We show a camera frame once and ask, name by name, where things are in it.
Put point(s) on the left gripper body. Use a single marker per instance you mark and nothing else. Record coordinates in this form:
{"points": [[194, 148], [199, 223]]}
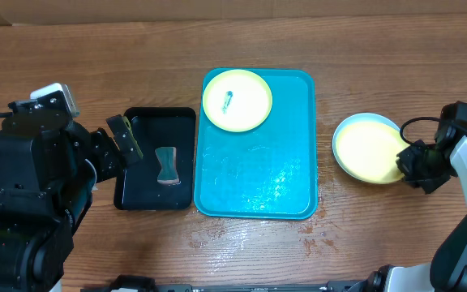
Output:
{"points": [[100, 152]]}

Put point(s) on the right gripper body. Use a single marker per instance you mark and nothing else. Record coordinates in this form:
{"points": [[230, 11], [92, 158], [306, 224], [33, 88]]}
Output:
{"points": [[428, 168]]}

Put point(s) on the white plate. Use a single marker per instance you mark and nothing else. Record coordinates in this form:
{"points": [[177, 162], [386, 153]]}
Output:
{"points": [[341, 134]]}

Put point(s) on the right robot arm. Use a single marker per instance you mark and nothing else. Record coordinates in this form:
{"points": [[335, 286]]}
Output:
{"points": [[390, 222]]}

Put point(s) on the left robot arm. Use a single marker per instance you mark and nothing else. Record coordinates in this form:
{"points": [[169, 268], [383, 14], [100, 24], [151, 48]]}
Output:
{"points": [[49, 165]]}

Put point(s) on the black plastic tray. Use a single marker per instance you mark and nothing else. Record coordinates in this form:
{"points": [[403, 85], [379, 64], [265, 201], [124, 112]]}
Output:
{"points": [[137, 187]]}

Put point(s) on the teal plastic tray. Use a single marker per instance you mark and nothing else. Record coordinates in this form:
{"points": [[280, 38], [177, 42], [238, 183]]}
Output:
{"points": [[269, 172]]}

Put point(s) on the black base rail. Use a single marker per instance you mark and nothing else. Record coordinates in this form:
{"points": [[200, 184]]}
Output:
{"points": [[145, 284]]}

